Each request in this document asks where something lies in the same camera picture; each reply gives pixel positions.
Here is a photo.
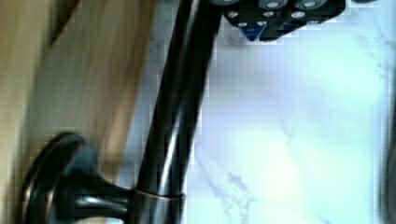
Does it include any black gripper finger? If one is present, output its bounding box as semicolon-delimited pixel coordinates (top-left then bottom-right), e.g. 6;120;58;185
206;0;346;42

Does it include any wooden drawer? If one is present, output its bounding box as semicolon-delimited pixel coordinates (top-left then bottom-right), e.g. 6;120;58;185
0;0;158;224

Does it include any black drawer handle bar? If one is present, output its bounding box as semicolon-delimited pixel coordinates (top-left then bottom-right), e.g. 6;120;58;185
16;0;221;224

